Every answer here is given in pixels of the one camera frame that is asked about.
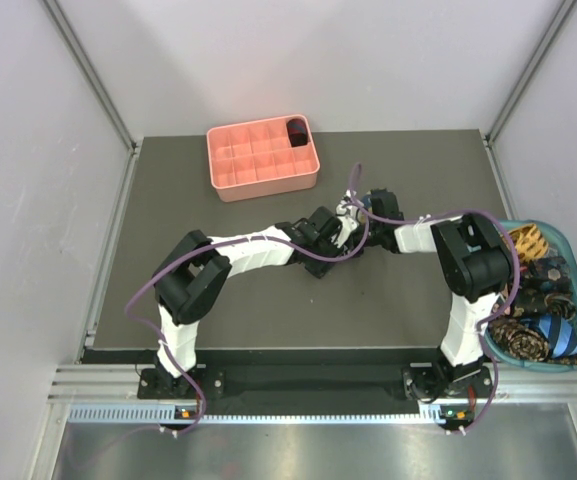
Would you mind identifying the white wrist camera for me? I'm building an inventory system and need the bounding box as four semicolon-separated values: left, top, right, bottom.
334;216;359;248
335;195;363;219

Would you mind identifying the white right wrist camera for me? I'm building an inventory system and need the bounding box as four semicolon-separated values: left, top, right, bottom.
335;195;363;219

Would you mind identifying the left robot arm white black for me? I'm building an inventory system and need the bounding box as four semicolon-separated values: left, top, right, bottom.
154;203;359;397

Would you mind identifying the blue yellow floral tie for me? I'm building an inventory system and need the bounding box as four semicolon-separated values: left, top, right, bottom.
360;192;372;211

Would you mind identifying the orange patterned tie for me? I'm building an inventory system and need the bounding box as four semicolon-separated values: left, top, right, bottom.
509;223;550;264

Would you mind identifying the teal plastic basket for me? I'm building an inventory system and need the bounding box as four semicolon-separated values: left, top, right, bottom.
485;220;577;373

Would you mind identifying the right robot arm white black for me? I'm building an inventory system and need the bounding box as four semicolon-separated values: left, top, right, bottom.
361;189;514;403

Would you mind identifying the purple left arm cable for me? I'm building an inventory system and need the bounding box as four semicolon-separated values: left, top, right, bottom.
125;214;370;435

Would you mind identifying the dark floral navy tie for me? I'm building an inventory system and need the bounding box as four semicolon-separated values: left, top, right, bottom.
517;256;572;299

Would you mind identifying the pink compartment organizer box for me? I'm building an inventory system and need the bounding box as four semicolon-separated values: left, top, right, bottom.
206;114;320;202

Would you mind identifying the left aluminium frame post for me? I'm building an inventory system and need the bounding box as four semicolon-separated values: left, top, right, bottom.
37;0;137;151

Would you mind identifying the slotted grey cable duct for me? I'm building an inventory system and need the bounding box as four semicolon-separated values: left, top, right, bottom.
68;404;472;425

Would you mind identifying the rolled red blue tie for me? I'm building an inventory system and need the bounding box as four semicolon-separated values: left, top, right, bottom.
286;117;311;148

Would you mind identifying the right aluminium frame post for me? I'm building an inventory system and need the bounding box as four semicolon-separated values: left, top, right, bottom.
483;0;577;148

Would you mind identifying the blue striped tie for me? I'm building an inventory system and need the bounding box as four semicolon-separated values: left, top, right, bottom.
521;314;577;359

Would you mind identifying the aluminium frame post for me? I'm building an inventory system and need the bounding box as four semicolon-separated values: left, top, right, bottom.
37;0;137;151
483;0;577;148

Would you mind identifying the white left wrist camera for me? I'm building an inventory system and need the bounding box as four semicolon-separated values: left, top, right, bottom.
334;216;359;248

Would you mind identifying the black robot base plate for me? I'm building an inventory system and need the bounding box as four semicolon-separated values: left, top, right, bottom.
137;348;492;402

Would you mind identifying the brown paisley rolled tie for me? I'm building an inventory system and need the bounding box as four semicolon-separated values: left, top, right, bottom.
488;319;550;362

